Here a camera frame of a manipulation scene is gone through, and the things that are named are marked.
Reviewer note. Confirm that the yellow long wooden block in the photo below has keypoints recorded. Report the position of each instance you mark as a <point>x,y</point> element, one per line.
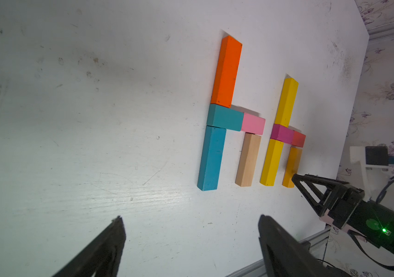
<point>271,163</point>

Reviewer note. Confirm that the natural beige wooden block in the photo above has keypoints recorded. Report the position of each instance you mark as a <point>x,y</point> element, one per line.
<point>248,160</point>

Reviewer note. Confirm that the orange wooden block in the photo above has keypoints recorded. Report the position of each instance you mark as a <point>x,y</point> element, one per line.
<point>226,72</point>

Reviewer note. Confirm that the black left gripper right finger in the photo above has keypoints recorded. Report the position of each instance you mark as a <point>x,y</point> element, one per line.
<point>285,257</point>

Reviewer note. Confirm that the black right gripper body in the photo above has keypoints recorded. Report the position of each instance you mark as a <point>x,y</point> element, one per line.
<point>341,202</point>

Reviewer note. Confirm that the amber long wooden block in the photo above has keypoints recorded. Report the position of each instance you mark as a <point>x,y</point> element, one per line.
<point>292,166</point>

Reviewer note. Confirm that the aluminium mounting rail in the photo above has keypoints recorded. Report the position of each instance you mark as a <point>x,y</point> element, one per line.
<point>315,244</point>

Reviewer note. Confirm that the red wooden block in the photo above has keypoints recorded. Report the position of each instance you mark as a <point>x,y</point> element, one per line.
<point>298,139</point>

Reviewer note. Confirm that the teal wooden block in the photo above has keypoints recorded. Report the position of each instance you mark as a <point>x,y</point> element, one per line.
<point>225,118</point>
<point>210,164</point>

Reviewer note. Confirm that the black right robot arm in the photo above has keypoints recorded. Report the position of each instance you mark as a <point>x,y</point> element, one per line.
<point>375,224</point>

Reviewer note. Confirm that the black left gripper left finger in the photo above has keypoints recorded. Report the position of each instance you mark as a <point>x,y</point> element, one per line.
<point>101,257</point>

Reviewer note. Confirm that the yellow short wooden block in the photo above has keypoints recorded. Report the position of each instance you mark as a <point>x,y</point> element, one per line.
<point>286,103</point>

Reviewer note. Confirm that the magenta wooden block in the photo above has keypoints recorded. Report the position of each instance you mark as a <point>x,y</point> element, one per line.
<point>282,134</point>

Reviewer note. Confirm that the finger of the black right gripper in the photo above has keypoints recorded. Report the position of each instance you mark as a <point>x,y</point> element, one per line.
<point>326,182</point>
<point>316,195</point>

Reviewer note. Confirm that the light pink wooden block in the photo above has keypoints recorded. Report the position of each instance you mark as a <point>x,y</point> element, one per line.
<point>253,124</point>

